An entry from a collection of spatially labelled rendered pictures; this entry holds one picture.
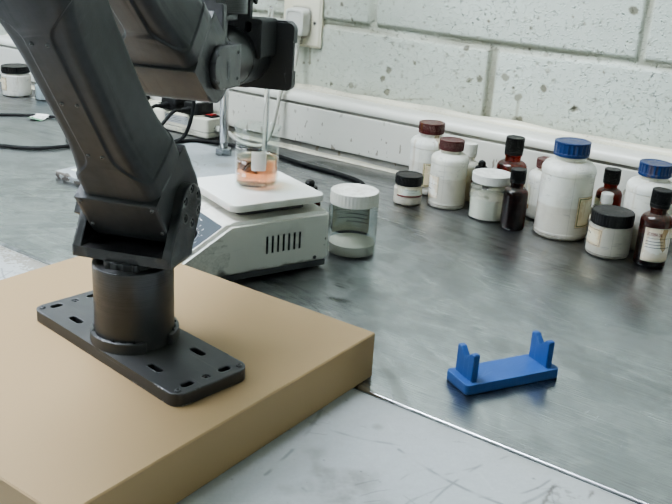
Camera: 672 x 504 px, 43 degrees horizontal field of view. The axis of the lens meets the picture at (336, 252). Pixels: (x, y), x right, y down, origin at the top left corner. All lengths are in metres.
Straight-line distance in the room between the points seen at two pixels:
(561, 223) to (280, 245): 0.40
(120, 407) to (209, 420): 0.07
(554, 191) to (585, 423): 0.48
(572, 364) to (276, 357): 0.29
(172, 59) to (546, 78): 0.78
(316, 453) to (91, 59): 0.32
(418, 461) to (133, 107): 0.33
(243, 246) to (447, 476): 0.39
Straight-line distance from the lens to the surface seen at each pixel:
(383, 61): 1.46
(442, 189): 1.24
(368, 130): 1.44
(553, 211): 1.16
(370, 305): 0.90
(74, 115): 0.58
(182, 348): 0.68
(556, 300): 0.97
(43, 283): 0.84
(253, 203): 0.92
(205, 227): 0.93
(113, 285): 0.66
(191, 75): 0.67
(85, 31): 0.54
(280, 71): 0.86
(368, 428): 0.68
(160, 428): 0.60
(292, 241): 0.95
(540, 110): 1.34
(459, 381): 0.75
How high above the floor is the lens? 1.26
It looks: 20 degrees down
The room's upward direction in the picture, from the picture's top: 4 degrees clockwise
